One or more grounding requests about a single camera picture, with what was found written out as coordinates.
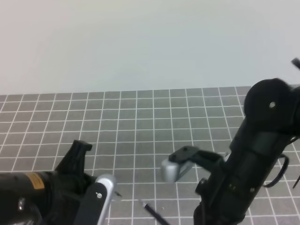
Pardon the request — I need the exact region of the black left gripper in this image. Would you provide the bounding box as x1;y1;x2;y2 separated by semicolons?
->
36;140;96;225

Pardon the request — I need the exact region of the grey grid tablecloth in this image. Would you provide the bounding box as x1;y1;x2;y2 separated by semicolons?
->
0;86;300;225

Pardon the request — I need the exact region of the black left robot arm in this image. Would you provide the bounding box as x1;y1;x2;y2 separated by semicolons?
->
0;140;95;225

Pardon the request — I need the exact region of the black pen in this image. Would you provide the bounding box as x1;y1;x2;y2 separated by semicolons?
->
139;200;170;225

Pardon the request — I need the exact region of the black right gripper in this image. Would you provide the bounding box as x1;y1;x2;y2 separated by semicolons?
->
168;126;288;225

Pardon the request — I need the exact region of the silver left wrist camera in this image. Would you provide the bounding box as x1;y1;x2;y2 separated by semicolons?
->
75;173;117;225

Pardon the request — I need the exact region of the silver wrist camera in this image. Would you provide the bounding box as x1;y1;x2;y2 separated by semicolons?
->
161;147;198;183
75;173;117;225

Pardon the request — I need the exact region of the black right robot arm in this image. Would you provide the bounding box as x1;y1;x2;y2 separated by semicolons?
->
162;78;300;225

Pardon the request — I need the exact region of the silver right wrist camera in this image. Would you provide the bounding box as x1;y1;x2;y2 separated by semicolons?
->
161;147;198;183

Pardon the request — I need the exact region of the black camera cable right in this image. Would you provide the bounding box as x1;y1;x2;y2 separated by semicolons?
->
262;153;290;188

